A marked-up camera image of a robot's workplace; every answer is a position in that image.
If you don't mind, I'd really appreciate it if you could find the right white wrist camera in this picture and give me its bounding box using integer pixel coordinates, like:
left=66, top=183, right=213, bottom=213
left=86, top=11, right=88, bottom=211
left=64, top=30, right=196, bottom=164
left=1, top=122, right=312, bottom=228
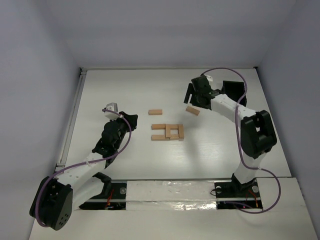
left=205, top=74, right=213, bottom=82

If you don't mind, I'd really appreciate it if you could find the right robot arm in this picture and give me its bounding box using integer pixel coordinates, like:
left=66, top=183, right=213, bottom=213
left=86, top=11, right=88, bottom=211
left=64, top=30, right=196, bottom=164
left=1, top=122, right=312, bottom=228
left=184, top=74, right=277, bottom=186

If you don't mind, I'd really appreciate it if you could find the wooden block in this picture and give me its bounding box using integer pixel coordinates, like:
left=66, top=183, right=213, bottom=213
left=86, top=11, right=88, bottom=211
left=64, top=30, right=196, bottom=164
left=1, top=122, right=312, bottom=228
left=165, top=124, right=172, bottom=140
left=148, top=109, right=163, bottom=116
left=170, top=124, right=179, bottom=130
left=170, top=134, right=180, bottom=140
left=178, top=124, right=185, bottom=140
left=151, top=123, right=166, bottom=130
left=185, top=106, right=200, bottom=116
left=151, top=134, right=167, bottom=141

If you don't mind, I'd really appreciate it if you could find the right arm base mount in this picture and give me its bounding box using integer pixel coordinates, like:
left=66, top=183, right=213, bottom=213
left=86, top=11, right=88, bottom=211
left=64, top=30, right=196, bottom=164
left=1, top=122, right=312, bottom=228
left=210, top=180, right=263, bottom=210

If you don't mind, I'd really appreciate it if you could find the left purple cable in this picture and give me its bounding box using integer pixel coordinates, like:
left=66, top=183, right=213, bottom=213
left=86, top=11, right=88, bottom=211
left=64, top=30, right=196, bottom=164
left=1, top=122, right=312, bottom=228
left=34, top=107, right=133, bottom=228

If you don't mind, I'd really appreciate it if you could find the purple cable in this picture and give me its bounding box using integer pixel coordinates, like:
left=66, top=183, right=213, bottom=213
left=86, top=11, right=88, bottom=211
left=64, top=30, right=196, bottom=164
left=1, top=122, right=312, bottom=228
left=34, top=107, right=133, bottom=228
left=201, top=68, right=282, bottom=213

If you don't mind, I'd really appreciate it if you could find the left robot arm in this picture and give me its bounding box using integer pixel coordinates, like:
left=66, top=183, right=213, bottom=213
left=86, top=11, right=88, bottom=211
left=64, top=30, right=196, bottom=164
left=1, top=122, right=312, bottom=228
left=29, top=110, right=138, bottom=231

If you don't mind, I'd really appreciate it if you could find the silver tape strip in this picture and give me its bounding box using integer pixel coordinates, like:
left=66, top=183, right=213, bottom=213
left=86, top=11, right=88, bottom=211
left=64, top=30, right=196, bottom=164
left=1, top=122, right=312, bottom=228
left=125, top=180, right=217, bottom=211

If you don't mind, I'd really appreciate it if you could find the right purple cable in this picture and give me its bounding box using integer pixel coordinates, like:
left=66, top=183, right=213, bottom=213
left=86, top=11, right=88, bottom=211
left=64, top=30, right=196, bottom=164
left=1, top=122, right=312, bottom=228
left=201, top=68, right=282, bottom=213

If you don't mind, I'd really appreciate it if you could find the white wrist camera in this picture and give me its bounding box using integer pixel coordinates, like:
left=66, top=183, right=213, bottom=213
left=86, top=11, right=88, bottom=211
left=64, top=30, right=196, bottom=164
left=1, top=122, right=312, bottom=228
left=205, top=74, right=213, bottom=82
left=102, top=102, right=119, bottom=120

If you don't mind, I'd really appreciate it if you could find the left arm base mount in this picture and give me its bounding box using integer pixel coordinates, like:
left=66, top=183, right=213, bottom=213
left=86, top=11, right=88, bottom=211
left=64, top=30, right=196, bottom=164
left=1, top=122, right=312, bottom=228
left=79, top=181, right=127, bottom=211

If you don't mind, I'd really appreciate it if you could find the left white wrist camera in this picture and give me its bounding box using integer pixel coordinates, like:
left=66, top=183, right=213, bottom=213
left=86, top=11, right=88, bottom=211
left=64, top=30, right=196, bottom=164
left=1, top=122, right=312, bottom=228
left=102, top=102, right=119, bottom=120

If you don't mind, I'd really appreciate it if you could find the aluminium side rail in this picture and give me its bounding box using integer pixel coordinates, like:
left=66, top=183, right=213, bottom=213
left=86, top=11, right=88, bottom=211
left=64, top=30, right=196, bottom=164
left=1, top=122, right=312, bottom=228
left=54, top=68, right=88, bottom=172

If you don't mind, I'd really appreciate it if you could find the black plastic bin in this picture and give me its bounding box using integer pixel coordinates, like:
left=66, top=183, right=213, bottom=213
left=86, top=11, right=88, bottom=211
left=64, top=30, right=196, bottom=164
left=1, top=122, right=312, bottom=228
left=221, top=80, right=245, bottom=102

